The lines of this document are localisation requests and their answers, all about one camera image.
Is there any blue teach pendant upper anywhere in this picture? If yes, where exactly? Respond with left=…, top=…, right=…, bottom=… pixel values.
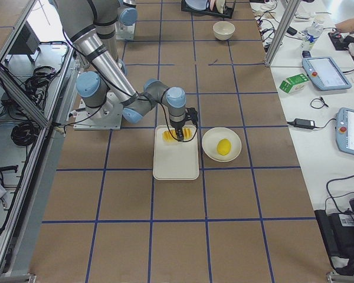
left=301, top=57, right=352, bottom=91

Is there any blue teach pendant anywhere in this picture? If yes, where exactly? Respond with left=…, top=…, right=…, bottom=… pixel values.
left=336, top=107, right=354, bottom=155
left=301, top=57, right=352, bottom=91

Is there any clear water bottle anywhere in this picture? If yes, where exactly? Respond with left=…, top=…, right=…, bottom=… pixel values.
left=300, top=17, right=325, bottom=51

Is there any green white box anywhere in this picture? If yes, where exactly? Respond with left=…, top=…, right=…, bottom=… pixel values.
left=279, top=73, right=309, bottom=94

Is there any black power adapter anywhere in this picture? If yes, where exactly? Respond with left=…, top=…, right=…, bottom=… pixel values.
left=294, top=119, right=316, bottom=130

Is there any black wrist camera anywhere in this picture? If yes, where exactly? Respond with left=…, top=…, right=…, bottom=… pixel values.
left=185, top=107, right=198, bottom=127

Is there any cream bowl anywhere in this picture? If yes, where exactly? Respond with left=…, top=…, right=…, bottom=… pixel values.
left=212, top=21, right=235, bottom=41

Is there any blue teach pendant lower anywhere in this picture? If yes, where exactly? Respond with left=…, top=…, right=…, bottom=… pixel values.
left=336, top=107, right=354, bottom=155

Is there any black equipment case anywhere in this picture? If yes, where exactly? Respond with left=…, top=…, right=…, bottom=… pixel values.
left=314, top=198, right=354, bottom=276

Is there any cream round plate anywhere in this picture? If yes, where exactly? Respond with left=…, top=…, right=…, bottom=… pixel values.
left=202, top=127, right=242, bottom=162

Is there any white rectangular tray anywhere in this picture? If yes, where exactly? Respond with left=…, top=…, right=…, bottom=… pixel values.
left=153, top=125, right=199, bottom=180

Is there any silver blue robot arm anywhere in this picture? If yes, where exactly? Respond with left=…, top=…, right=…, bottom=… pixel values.
left=52, top=1, right=188, bottom=142

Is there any yellow croissant bread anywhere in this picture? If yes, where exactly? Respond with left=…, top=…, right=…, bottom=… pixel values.
left=162, top=127, right=193, bottom=142

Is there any yellow lemon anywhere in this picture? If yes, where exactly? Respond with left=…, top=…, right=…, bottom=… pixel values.
left=217, top=139, right=232, bottom=156

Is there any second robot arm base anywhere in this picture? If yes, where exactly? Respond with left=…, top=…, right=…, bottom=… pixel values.
left=115, top=0, right=138, bottom=41

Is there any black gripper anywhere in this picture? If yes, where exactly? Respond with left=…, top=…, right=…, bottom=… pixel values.
left=170, top=120, right=184, bottom=142

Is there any black dish rack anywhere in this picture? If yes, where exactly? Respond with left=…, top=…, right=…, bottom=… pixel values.
left=181, top=1, right=236, bottom=19

